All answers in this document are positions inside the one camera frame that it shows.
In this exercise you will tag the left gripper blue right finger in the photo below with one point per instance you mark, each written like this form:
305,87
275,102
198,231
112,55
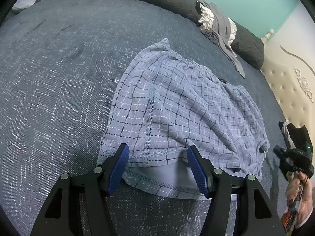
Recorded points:
210,181

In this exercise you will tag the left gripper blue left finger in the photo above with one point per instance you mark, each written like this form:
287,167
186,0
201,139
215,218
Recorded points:
112,170

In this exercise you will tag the blue plaid shorts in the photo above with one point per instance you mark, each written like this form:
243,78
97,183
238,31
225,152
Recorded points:
162,105

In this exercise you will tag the right hand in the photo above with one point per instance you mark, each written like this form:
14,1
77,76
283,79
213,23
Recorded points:
299,182

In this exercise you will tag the cream tufted headboard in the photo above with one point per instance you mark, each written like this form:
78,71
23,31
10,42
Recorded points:
291,80

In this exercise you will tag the dark blue bedspread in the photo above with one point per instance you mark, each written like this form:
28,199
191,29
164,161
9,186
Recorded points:
61,61

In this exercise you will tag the grey sweater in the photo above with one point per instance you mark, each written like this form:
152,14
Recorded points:
226,50

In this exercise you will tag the white crumpled garment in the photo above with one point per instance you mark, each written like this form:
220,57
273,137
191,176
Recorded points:
213,18

